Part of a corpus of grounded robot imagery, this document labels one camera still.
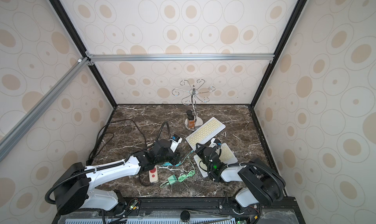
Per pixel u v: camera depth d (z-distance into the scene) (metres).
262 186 0.44
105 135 1.03
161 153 0.63
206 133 0.91
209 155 0.65
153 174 0.82
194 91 0.83
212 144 0.81
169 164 0.74
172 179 0.81
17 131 0.54
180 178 0.82
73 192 0.40
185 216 0.63
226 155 0.92
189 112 1.00
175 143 0.71
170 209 0.74
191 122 0.97
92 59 0.92
